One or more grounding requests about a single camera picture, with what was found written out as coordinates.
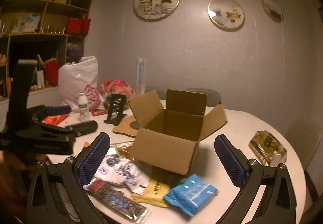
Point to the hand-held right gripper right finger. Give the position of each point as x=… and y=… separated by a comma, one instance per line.
x=231, y=163

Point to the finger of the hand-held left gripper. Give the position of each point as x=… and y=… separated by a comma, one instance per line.
x=83, y=126
x=59, y=110

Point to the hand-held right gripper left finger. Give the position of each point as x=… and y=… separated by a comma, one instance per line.
x=93, y=160

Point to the orange clear snack packet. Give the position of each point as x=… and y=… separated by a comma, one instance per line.
x=125, y=148

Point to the cardboard box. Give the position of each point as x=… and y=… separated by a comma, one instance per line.
x=164, y=153

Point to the person's left forearm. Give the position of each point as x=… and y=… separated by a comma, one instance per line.
x=12, y=183

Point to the orange flat packet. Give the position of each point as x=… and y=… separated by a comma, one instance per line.
x=54, y=120

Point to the white plastic bottle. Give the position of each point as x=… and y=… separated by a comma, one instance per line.
x=83, y=110

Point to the small red packet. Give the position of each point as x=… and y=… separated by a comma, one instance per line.
x=98, y=112

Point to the white and blue snack packet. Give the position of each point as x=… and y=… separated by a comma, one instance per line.
x=118, y=168

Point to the dark green snack bag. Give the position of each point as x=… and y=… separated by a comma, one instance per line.
x=107, y=102

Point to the white plastic bag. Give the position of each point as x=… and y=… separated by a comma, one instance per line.
x=75, y=80

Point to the gold snack packet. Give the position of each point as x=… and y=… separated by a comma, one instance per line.
x=265, y=145

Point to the red gift bag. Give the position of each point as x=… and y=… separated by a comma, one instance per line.
x=51, y=72
x=74, y=26
x=86, y=26

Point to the black phone stand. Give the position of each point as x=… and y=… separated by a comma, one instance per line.
x=116, y=105

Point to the wooden board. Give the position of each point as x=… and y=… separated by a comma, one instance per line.
x=123, y=126

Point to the black snack packet red label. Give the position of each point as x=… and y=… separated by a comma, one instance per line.
x=118, y=201

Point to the red plastic bag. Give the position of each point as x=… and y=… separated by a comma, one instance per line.
x=116, y=86

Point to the yellow snack packet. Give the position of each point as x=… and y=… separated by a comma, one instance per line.
x=157, y=188

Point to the grey chair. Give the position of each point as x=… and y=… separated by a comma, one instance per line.
x=302, y=138

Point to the clear plastic tube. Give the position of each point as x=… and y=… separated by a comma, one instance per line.
x=141, y=75

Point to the wooden wall shelf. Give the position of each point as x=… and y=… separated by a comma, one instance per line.
x=63, y=44

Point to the large round wall plate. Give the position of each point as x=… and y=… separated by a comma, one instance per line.
x=156, y=1

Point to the small round wall plate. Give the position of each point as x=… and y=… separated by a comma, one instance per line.
x=272, y=9

